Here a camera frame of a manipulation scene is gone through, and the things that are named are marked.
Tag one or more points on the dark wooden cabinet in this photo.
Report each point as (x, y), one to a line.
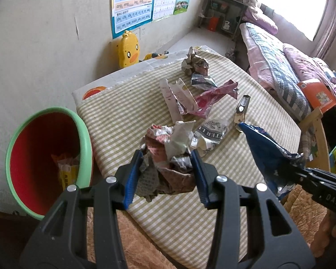
(5, 238)

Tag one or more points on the orange book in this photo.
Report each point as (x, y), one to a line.
(316, 95)

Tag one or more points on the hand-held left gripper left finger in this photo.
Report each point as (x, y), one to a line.
(133, 179)

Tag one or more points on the pair of shoes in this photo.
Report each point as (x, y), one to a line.
(231, 53)

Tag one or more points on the silver purple foil wrapper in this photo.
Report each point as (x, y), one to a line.
(203, 81)

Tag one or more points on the green rimmed red bin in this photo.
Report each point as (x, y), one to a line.
(39, 151)

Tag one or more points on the large blue letter wall poster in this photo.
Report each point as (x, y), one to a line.
(131, 8)

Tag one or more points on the small dark carton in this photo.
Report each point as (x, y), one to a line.
(242, 109)

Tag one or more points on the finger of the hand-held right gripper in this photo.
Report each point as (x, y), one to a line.
(302, 173)

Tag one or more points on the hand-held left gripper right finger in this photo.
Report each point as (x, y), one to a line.
(198, 179)

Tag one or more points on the person's right hand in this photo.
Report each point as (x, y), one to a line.
(331, 229)

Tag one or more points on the blue foil wrapper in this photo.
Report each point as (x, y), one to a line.
(264, 154)

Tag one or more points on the dark shelf table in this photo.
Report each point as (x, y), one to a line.
(229, 1)

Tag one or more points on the red box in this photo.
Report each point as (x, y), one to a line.
(213, 23)

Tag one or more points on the pink grey wrapper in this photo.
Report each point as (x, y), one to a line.
(168, 159)

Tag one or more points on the magenta snack wrapper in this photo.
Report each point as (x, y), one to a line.
(212, 98)

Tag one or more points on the bright window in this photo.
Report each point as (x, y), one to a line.
(291, 2)

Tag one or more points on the torn white pink wrapper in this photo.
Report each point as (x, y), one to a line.
(175, 95)

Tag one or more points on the tan fluffy cloth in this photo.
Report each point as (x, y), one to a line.
(299, 215)

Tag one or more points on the grey brown wrapper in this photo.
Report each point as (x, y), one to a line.
(193, 61)

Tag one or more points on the white black printed wrapper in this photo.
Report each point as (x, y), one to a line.
(210, 137)

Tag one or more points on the pink floral blanket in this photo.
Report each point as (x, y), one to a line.
(305, 64)

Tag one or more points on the beige checked tablecloth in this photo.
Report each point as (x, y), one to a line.
(123, 109)

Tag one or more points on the folded pink bedding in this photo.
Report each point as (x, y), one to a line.
(261, 19)

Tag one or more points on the yellow duck stool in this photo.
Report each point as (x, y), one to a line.
(128, 50)

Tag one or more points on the sheer pink curtain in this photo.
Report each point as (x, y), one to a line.
(330, 33)

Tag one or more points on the blue plaid quilt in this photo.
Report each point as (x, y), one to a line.
(277, 67)

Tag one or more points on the yellow wrapper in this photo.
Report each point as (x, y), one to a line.
(67, 171)

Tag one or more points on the pink bed sheet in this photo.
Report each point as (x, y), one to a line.
(254, 61)

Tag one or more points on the yellow black toy vehicle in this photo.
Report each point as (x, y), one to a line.
(154, 56)

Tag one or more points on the wooden chair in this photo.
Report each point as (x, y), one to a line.
(322, 134)

